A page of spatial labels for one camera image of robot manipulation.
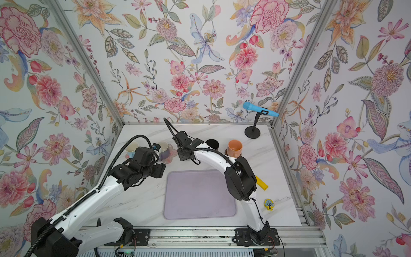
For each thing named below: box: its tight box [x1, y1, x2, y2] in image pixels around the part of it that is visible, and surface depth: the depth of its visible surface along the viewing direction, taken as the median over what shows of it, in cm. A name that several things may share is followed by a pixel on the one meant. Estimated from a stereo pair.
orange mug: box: [226, 139, 243, 159], surface depth 100 cm
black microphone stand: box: [244, 110, 270, 139], surface depth 116 cm
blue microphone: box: [242, 101, 280, 118], surface depth 101 cm
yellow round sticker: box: [263, 198, 276, 211], surface depth 84 cm
